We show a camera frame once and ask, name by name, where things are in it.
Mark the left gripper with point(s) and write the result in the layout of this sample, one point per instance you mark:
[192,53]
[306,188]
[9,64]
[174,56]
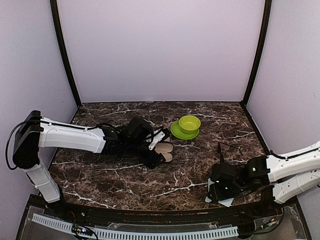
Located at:
[153,160]

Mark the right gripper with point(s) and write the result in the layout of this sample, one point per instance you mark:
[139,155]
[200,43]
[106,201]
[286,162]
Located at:
[217,194]

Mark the black glasses case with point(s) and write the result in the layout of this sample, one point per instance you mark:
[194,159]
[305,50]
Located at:
[165,148]

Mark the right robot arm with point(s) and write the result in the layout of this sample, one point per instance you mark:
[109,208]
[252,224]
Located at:
[288,175]

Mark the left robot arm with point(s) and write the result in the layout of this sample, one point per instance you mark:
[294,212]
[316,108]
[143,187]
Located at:
[137,139]

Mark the black sunglasses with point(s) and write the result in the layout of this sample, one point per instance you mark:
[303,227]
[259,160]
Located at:
[230,154]

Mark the green plate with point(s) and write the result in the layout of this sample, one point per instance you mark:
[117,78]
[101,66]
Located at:
[176,131]

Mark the green bowl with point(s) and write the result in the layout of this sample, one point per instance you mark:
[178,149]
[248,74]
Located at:
[189,124]

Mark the black table front rail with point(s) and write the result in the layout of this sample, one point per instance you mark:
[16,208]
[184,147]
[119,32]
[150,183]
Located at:
[235,215]

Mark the white slotted cable duct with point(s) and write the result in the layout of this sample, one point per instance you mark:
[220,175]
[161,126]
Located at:
[100,233]

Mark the left black frame post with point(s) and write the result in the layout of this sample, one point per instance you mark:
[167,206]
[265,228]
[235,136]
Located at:
[63,52]

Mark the black frame post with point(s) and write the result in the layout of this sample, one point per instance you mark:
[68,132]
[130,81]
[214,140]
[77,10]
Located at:
[63,52]
[258,52]

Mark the right black frame post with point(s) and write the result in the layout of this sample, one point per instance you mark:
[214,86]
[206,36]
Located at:
[258,52]

